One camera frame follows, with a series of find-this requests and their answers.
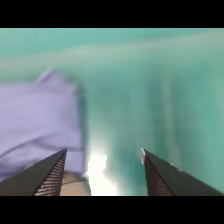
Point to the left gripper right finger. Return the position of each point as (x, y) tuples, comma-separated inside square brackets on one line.
[(168, 178)]

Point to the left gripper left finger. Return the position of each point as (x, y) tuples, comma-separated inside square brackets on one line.
[(40, 177)]

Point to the lilac shirt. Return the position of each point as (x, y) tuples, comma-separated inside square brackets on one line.
[(36, 120)]

